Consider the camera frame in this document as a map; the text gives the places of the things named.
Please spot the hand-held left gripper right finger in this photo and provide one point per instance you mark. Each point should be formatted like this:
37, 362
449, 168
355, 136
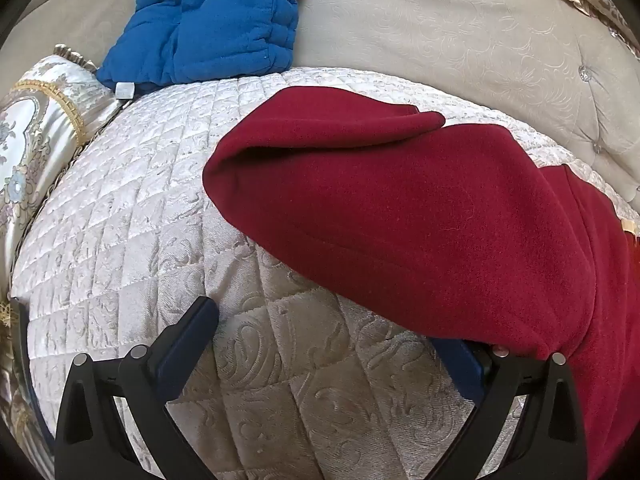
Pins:
461, 367

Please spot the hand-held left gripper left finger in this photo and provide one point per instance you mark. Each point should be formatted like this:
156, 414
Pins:
192, 331

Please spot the dark red fleece garment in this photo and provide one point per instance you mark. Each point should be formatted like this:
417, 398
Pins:
400, 210

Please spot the cream quilted bedspread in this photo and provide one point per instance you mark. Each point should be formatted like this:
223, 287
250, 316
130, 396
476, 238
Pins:
150, 185

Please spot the blue fleece cloth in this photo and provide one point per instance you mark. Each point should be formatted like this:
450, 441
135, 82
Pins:
210, 20

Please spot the beige tufted headboard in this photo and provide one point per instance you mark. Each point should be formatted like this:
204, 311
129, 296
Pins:
450, 25

